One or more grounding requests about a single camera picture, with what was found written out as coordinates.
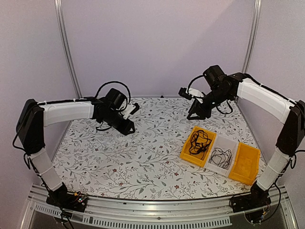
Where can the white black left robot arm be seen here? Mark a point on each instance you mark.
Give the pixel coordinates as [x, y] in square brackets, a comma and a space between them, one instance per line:
[40, 129]

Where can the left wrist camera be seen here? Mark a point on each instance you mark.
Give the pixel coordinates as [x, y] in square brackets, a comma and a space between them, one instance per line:
[130, 110]

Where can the yellow bin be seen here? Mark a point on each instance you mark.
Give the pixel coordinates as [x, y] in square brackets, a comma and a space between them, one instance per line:
[246, 164]
[197, 146]

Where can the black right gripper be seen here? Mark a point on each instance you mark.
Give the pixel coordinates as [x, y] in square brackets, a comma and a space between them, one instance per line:
[197, 108]

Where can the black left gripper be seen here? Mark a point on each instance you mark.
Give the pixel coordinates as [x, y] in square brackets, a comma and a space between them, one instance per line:
[123, 130]

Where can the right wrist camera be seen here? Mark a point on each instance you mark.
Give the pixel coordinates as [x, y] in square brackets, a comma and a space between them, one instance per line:
[191, 93]

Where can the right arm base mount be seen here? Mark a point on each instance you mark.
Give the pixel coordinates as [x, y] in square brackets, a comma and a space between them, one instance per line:
[257, 201]

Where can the translucent white bin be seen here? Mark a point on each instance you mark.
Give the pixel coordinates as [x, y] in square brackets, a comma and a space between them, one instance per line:
[222, 156]

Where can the floral patterned table cloth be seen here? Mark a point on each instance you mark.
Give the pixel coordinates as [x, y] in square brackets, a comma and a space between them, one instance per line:
[147, 164]

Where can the aluminium front rail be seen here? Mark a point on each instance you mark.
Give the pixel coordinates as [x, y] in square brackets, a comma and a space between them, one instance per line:
[110, 213]

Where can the yellow bin far right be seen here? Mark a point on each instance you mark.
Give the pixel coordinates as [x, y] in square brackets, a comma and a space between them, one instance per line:
[246, 164]

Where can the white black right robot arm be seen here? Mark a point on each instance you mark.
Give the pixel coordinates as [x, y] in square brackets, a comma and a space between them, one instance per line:
[278, 115]

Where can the yellow bin nearest centre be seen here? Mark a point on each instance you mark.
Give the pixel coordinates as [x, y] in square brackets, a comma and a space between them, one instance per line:
[197, 146]

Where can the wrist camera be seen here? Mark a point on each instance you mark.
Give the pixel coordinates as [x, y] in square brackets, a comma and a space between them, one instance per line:
[191, 93]
[130, 110]

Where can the left aluminium frame post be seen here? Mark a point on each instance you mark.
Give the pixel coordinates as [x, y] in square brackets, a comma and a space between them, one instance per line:
[66, 47]

